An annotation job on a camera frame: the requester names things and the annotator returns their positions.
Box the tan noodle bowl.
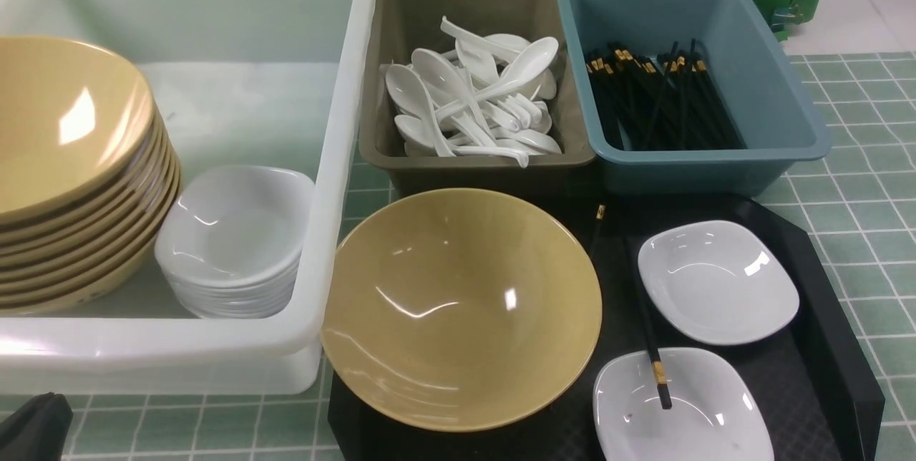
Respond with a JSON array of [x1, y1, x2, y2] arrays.
[[321, 188, 603, 432]]

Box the white square dish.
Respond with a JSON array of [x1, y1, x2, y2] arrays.
[[593, 346, 775, 460], [637, 220, 799, 346]]

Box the pile of white spoons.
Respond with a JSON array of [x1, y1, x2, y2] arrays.
[[384, 17, 563, 168]]

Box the brown plastic spoon bin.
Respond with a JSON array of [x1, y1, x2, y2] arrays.
[[358, 0, 596, 196]]

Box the black chopstick near bins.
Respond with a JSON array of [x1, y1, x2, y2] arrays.
[[587, 203, 607, 258]]

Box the stack of white dishes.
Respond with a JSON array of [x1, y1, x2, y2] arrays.
[[154, 165, 315, 319]]

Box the bundle of black chopsticks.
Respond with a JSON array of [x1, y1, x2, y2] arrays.
[[585, 39, 747, 151]]

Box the large white plastic tub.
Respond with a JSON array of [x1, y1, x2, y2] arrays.
[[2, 0, 375, 395]]

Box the black chopstick on tray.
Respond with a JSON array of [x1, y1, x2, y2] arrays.
[[621, 235, 673, 411]]

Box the blue plastic chopstick bin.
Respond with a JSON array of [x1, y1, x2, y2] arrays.
[[558, 0, 831, 196]]

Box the stack of tan bowls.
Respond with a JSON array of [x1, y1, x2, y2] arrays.
[[1, 36, 183, 316]]

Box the teal binder clip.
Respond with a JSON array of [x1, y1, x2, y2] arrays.
[[769, 5, 806, 29]]

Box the black plastic serving tray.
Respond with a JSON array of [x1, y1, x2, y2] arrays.
[[327, 194, 885, 460]]

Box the black left robot part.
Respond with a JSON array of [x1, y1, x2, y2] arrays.
[[1, 392, 73, 460]]

